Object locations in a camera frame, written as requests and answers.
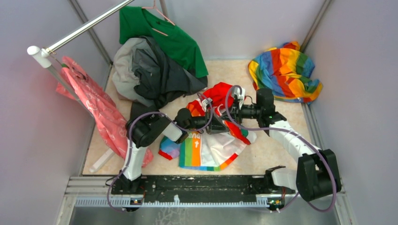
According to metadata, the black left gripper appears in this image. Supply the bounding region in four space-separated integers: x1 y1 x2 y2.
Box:
184 109 230 135

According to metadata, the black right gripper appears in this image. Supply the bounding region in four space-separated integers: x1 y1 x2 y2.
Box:
219 98 262 126

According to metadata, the red white cartoon jacket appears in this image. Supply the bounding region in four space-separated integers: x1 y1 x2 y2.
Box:
158 82 257 172

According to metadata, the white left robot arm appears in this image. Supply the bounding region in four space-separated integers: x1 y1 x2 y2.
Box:
119 106 230 194

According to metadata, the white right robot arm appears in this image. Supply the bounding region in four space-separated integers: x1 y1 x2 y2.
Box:
225 85 342 202

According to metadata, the dark grey jacket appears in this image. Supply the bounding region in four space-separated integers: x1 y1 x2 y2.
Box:
112 36 208 109

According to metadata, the rainbow striped garment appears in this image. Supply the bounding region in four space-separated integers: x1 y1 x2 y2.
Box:
247 41 323 104

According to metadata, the green t-shirt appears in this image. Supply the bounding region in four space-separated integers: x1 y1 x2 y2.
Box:
119 6 209 78

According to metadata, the pink clothes hanger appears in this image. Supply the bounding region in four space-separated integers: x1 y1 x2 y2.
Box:
142 0 176 37

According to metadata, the pink patterned garment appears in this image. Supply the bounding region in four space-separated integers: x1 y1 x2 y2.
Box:
56 56 154 168

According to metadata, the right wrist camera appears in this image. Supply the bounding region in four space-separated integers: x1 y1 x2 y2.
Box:
231 87 245 101

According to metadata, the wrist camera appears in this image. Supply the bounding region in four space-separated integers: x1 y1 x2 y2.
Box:
200 98 213 113
231 87 245 101

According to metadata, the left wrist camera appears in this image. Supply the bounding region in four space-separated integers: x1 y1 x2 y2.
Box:
200 98 213 113

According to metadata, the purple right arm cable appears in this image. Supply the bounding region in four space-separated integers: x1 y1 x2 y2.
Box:
224 85 338 213

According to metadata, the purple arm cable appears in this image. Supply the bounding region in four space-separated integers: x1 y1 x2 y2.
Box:
224 85 338 213
107 92 214 213

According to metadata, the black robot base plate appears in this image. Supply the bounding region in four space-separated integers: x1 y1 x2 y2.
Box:
111 174 296 204

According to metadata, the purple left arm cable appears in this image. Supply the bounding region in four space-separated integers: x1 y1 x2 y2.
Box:
107 92 214 213

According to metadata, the aluminium frame rail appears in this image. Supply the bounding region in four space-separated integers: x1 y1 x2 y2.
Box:
58 100 354 225

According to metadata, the silver clothes rail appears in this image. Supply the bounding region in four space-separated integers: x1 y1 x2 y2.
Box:
27 0 132 108

